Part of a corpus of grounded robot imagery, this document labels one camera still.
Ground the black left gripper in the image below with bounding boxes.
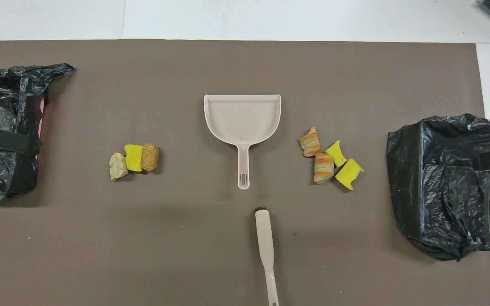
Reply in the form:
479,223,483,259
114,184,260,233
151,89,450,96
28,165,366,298
0,130,31,154

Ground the pale bread piece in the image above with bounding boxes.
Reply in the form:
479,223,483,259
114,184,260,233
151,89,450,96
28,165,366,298
109,153,129,181

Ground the yellow sponge wedge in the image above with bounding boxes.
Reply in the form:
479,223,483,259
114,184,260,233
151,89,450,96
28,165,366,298
124,144,144,173

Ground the brown bread nugget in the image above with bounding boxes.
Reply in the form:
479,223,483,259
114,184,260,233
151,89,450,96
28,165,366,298
141,143,160,173

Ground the large yellow green sponge piece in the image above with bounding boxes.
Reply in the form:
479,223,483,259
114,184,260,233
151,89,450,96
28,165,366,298
335,159,365,191

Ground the small yellow green sponge piece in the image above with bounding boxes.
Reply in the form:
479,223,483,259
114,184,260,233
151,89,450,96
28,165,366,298
325,140,348,168

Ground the striped orange croissant piece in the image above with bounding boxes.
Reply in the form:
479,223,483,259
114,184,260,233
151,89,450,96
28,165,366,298
299,126,322,158
313,152,335,185

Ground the beige plastic dustpan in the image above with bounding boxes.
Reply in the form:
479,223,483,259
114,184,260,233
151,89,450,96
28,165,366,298
204,94,282,190

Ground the beige brush with black bristles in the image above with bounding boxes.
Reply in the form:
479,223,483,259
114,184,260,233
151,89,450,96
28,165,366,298
255,207,279,306

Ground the pink plastic bin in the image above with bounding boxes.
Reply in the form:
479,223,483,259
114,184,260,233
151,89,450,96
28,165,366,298
35,97,46,161

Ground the black bag lined bin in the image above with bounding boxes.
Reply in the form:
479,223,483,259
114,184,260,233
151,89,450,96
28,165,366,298
386,113,490,261

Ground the brown paper table mat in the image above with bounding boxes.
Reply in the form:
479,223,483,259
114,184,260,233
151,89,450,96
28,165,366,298
0,40,490,306

